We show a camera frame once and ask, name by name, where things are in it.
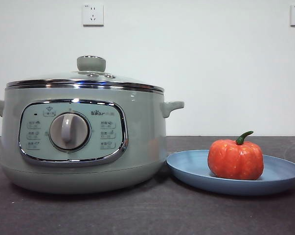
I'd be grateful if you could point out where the orange toy pumpkin green stem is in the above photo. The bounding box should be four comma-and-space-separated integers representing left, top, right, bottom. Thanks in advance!
207, 131, 264, 181

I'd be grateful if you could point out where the blue round plate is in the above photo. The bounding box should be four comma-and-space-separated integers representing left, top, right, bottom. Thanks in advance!
165, 149, 295, 196

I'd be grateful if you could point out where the glass lid with green knob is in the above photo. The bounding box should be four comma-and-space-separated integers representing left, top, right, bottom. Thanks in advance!
6, 55, 164, 94

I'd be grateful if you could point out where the pale green electric steamer pot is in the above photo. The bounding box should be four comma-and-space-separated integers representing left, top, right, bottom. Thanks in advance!
0, 86, 185, 195

